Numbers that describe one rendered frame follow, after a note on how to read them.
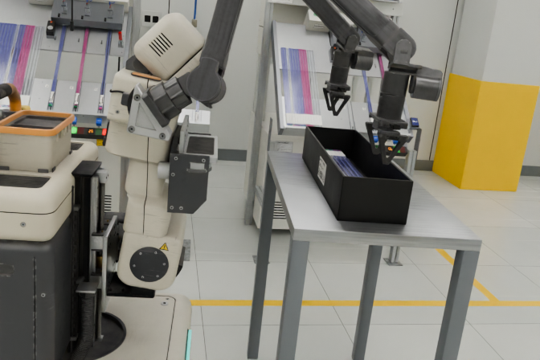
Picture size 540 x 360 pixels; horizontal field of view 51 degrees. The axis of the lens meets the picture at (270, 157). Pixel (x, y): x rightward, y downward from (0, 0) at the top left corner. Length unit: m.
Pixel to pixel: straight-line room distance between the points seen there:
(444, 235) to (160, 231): 0.72
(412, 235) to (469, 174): 3.57
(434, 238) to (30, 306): 0.97
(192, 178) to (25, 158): 0.42
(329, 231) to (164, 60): 0.58
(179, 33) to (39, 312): 0.75
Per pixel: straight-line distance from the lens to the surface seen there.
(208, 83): 1.26
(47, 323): 1.53
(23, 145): 1.53
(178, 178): 1.46
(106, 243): 1.60
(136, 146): 1.50
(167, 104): 1.29
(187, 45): 1.42
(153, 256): 1.56
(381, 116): 1.30
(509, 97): 4.91
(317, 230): 1.29
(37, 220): 1.40
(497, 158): 4.98
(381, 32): 1.29
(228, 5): 1.31
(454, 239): 1.39
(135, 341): 1.80
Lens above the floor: 1.27
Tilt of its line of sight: 15 degrees down
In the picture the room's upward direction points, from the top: 6 degrees clockwise
